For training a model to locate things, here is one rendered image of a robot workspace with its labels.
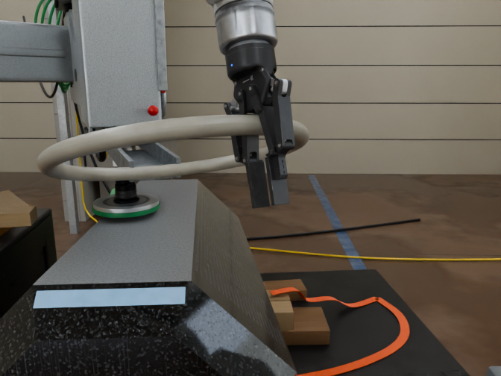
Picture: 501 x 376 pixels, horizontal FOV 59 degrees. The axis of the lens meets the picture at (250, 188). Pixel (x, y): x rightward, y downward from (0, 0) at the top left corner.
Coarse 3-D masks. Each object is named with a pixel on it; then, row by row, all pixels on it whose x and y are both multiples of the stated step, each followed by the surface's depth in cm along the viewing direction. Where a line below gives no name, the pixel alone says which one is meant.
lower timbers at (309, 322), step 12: (276, 288) 265; (300, 288) 265; (300, 300) 263; (300, 312) 235; (312, 312) 235; (300, 324) 223; (312, 324) 223; (324, 324) 223; (288, 336) 218; (300, 336) 218; (312, 336) 218; (324, 336) 218
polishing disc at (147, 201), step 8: (136, 192) 158; (96, 200) 148; (104, 200) 148; (112, 200) 148; (144, 200) 148; (152, 200) 148; (96, 208) 141; (104, 208) 139; (112, 208) 139; (120, 208) 139; (128, 208) 139; (136, 208) 139; (144, 208) 141
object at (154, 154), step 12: (84, 132) 157; (144, 144) 137; (156, 144) 122; (120, 156) 111; (132, 156) 127; (144, 156) 127; (156, 156) 123; (168, 156) 111; (132, 180) 102; (144, 180) 103
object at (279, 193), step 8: (272, 160) 63; (272, 168) 63; (272, 176) 63; (272, 184) 63; (280, 184) 64; (272, 192) 63; (280, 192) 64; (288, 192) 64; (272, 200) 63; (280, 200) 63; (288, 200) 64
